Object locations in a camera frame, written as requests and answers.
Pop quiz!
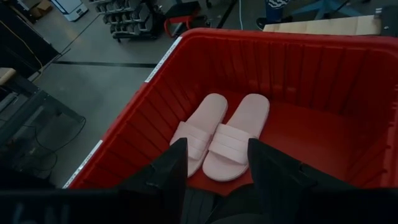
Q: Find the black table frame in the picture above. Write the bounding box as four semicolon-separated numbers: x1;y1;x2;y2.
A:
0;67;86;156

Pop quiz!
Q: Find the white cable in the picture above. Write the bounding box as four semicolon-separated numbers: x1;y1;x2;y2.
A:
238;0;244;30

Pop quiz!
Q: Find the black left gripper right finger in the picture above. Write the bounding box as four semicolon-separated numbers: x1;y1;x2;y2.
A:
248;138;398;224

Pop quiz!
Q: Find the black equipment box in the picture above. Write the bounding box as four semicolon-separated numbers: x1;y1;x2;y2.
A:
374;5;398;37

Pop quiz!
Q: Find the white appliance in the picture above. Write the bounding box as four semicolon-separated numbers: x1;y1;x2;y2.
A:
50;0;89;22

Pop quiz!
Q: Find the cardboard box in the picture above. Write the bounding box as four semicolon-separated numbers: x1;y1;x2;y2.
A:
29;0;53;19

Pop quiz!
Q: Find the black partition panel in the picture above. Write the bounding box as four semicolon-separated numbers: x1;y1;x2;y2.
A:
0;2;62;79

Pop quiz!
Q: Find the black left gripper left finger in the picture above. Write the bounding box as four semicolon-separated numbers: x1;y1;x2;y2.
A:
0;138;189;224

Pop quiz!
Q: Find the red plastic bin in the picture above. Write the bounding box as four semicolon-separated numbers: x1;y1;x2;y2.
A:
63;27;398;197

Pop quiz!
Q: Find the pale pink slide sandal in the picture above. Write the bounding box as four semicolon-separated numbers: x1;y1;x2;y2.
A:
169;93;229;178
201;93;271;183

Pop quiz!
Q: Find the person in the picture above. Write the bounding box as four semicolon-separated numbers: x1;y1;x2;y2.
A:
256;0;294;31

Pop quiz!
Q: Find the red and black stool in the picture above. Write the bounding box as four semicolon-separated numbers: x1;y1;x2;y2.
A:
163;1;213;39

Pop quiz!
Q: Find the blue metal frame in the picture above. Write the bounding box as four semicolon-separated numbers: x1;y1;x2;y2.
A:
289;0;363;19

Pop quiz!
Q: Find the black floor cable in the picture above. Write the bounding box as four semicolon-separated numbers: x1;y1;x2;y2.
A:
12;115;88;172

